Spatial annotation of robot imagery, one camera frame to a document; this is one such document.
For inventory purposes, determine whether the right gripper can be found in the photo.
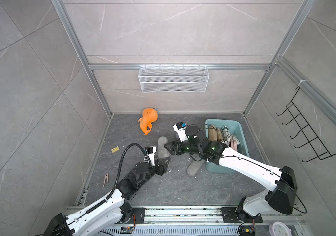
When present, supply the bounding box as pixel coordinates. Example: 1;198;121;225
164;138;202;156

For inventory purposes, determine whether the tan fabric case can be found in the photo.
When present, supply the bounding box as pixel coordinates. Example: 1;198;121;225
216;128;224;141
208;125;218;141

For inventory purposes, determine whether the newspaper print case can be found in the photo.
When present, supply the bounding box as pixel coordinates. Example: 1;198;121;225
221;125;240;146

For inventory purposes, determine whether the teal plastic storage box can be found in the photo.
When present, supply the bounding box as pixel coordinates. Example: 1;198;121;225
205;119;250;174

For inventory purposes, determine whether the grey fabric glasses case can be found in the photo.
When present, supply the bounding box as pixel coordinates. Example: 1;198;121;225
157;136;171;159

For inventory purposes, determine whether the pink case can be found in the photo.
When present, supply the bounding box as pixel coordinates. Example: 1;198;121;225
230;140;238;151

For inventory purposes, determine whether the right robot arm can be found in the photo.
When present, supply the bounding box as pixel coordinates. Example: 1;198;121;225
165;122;299;222

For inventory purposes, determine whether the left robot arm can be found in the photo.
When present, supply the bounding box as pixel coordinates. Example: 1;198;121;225
44;143;171;236

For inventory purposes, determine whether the orange plush whale toy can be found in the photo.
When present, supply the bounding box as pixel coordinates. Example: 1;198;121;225
138;108;158;136

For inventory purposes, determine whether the gold binder clip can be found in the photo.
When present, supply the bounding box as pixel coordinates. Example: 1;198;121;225
111;147;120;153

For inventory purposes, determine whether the wooden clothes peg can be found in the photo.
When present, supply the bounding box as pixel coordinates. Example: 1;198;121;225
103;173;109;187

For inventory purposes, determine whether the pink white clock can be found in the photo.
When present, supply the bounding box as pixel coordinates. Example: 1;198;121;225
269;221;292;236

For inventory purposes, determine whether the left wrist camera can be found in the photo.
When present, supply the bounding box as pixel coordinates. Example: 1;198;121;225
144;146;157;166

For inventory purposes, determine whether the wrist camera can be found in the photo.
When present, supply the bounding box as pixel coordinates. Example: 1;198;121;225
173;122;188;142
144;146;157;166

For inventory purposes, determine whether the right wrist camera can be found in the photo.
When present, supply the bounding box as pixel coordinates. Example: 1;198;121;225
173;122;188;142

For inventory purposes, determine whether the metal base rail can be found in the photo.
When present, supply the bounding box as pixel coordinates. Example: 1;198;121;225
58;206;304;236

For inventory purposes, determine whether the white wire mesh basket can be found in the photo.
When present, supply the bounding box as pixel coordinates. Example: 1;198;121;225
138;65;210;93

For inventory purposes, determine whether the black wire hook rack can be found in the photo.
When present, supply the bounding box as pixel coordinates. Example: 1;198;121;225
276;87;336;163

